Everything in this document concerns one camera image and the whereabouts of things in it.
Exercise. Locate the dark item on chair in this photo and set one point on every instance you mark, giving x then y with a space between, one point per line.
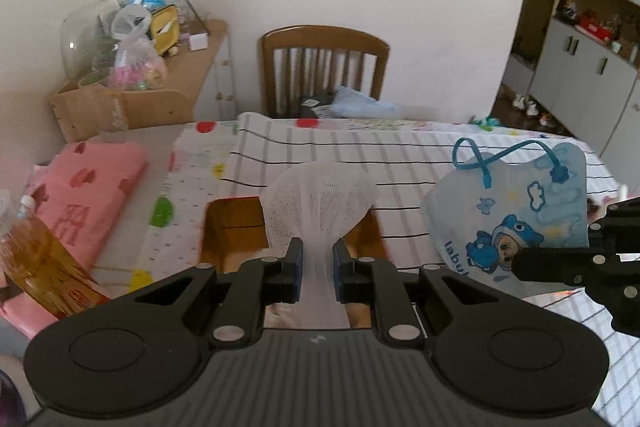
317 102

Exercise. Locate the white gauze cloth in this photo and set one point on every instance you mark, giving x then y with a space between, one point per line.
317 202

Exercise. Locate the brown wooden chair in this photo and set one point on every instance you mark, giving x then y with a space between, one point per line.
325 57

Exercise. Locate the amber tea bottle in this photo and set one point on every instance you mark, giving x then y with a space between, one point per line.
35 257

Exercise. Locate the light wooden side cabinet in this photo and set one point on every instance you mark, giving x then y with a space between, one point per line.
207 64

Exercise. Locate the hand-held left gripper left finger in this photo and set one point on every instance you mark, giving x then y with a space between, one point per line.
298 264

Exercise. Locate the plastic bag of colourful toys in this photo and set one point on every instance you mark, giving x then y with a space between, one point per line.
135 67

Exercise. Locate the white black-grid tablecloth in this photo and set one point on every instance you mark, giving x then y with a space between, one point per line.
400 167

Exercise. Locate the blue cartoon baby bib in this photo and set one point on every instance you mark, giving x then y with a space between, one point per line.
505 217

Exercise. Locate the yellow tissue box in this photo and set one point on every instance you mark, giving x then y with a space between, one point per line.
165 31

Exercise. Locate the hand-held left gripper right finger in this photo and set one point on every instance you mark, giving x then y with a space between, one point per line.
337 269

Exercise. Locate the pink printed blanket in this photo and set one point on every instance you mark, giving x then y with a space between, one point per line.
85 192

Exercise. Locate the thin black stick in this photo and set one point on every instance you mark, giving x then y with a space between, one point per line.
189 4

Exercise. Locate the white polka dot tablecloth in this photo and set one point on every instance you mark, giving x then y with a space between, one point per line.
200 167

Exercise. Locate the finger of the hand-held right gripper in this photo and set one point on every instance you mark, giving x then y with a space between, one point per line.
617 217
550 264

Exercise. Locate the light blue cloth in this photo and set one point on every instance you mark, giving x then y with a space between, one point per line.
360 104

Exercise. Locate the clear glass bowl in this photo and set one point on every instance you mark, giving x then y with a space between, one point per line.
80 42

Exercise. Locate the cardboard box with clutter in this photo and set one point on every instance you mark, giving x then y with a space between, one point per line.
150 109

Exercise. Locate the small white box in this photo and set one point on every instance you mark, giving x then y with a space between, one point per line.
199 42

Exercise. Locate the white wooden cabinet wall unit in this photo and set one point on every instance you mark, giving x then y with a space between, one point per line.
585 72

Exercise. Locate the red tin box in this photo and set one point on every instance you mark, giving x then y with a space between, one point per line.
232 227

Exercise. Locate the white shoe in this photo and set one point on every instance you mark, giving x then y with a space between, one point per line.
520 101
532 107

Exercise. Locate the red storage box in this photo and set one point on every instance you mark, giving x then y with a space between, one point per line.
595 28

